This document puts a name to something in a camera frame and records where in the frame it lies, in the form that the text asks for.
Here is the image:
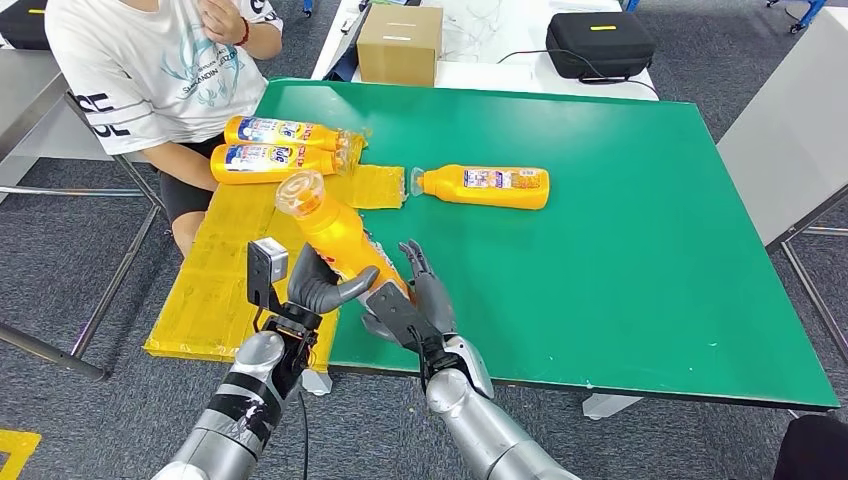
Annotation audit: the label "person's left hand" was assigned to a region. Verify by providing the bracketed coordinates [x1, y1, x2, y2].
[198, 0, 250, 46]

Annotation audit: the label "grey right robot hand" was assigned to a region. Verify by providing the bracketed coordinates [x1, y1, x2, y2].
[360, 239, 458, 347]

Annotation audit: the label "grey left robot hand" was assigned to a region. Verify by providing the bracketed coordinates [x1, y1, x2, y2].
[286, 243, 382, 316]

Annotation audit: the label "orange detergent bottle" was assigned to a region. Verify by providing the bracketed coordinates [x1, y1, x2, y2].
[209, 142, 356, 186]
[409, 164, 551, 212]
[274, 170, 415, 306]
[223, 114, 362, 152]

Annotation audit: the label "person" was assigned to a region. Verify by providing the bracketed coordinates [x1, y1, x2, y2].
[42, 0, 285, 260]

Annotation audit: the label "yellow taped mat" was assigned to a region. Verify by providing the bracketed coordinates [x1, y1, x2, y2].
[144, 129, 407, 374]

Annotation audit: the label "brown cardboard box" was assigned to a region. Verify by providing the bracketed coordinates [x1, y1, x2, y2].
[356, 3, 444, 89]

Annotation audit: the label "black case yellow label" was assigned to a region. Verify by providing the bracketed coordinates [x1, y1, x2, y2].
[545, 11, 657, 82]
[0, 0, 51, 52]

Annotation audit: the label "steel table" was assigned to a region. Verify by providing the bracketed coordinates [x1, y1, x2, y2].
[0, 49, 180, 384]

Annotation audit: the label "white table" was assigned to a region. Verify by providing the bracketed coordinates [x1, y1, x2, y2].
[309, 0, 662, 103]

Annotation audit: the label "grey table metal legs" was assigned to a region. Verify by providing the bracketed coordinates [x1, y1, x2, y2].
[717, 6, 848, 366]

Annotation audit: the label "black seat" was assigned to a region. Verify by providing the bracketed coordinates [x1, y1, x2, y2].
[771, 415, 848, 480]

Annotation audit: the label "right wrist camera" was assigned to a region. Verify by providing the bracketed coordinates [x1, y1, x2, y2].
[365, 280, 444, 350]

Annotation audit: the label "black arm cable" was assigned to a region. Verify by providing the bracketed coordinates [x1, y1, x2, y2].
[296, 390, 311, 480]

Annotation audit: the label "thin black cable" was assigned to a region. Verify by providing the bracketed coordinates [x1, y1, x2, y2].
[496, 48, 662, 99]

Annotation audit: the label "blue wheeled frame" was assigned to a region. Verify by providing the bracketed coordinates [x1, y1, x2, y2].
[767, 0, 829, 34]

